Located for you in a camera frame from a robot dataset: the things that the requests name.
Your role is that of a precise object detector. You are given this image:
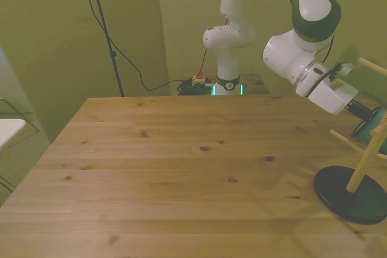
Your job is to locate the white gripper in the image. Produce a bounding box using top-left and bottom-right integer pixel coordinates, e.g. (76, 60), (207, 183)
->
(296, 72), (374, 119)

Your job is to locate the blue enamel mug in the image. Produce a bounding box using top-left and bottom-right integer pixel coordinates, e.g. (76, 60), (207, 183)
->
(350, 105), (387, 146)

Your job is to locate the wooden mug tree black base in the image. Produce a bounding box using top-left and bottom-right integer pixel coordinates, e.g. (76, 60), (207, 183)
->
(313, 57), (387, 225)

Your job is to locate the yellow emergency stop button box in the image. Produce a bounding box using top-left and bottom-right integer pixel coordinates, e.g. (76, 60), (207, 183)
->
(192, 70), (207, 86)

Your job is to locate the black tripod stand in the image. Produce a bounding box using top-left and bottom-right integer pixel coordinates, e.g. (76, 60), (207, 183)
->
(86, 0), (125, 98)

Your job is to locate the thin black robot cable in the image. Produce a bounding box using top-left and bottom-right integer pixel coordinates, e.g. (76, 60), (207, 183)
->
(198, 48), (209, 74)

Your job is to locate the black coiled cable bundle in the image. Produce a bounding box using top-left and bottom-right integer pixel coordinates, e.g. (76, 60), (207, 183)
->
(177, 79), (214, 96)

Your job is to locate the black tripod cable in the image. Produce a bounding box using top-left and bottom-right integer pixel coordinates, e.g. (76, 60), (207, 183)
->
(77, 0), (194, 91)

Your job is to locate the white chair with wire frame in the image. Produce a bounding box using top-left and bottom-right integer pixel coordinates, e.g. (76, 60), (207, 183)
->
(0, 97), (41, 194)

